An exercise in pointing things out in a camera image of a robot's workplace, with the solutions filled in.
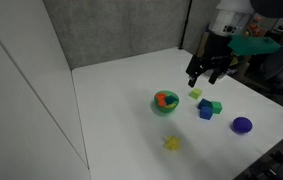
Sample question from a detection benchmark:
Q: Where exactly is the lime green cube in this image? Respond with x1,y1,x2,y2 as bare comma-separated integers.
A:
189,87,203,100

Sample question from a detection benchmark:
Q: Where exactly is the grey office chair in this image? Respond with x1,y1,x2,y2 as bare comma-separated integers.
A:
260,15,283,89

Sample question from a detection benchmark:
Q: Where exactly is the black vertical pole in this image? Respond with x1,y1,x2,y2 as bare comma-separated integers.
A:
178,0,194,51

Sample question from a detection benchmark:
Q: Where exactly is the black equipment rack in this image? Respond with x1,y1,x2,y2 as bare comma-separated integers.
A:
242,131,283,180

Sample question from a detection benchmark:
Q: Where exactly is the yellow spiky plastic toy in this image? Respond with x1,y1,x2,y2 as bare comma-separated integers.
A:
162,135,183,152

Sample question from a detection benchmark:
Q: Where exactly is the green plastic bowl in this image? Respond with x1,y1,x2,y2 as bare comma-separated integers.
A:
153,90,180,115

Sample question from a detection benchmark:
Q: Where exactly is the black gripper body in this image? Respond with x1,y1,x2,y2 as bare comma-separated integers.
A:
185,31,237,80

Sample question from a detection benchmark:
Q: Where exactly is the teal plastic toy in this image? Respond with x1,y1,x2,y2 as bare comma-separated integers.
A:
164,94,179,105

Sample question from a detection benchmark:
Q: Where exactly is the green wrist camera cover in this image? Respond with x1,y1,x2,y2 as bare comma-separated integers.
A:
227,34,282,57

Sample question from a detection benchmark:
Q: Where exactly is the blue spiky ball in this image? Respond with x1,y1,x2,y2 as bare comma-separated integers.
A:
231,116,254,135

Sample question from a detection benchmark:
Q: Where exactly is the orange plastic toy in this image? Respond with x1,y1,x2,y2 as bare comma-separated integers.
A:
155,92,169,108

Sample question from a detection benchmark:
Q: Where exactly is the brown cardboard box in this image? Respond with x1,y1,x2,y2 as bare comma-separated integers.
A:
196,31,212,58

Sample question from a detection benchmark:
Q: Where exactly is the blue cube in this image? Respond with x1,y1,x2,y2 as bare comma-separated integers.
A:
199,106,214,121

